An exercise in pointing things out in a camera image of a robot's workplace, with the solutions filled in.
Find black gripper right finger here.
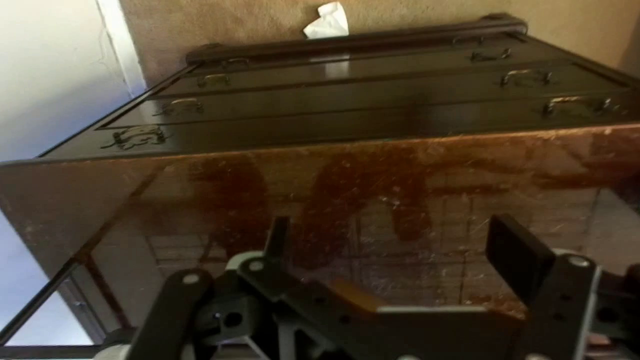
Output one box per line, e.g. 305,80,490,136
483,213,601,360

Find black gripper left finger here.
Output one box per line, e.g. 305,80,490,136
126,215,295,360

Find dark brown wooden dresser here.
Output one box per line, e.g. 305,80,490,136
0,13,640,360

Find white crumpled tissue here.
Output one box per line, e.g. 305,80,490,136
302,0,352,40

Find dark framed window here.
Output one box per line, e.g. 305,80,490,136
0,257,135,360

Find brass drawer handle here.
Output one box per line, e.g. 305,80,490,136
219,56,253,71
158,96,206,117
500,66,554,88
541,95,621,121
100,127,167,152
470,46,516,65
195,71,231,90

